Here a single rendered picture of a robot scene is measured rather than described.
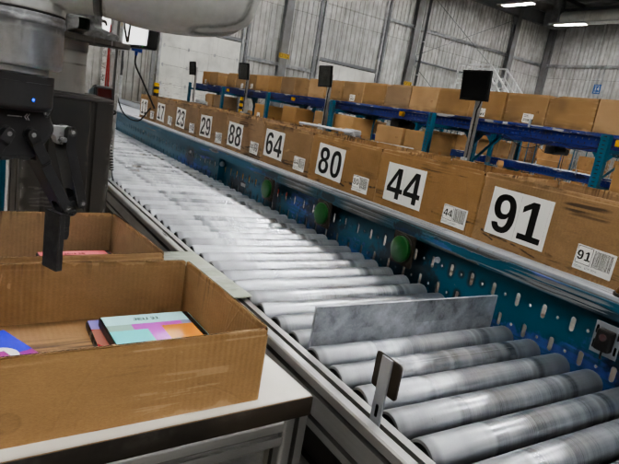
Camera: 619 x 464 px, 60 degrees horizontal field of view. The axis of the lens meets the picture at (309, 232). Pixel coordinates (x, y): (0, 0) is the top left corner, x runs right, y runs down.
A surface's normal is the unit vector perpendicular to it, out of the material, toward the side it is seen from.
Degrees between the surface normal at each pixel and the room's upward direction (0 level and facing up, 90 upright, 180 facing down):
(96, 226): 90
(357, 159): 90
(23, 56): 90
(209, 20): 139
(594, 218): 90
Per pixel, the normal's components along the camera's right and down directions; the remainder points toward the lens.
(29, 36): 0.63, 0.26
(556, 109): -0.83, -0.02
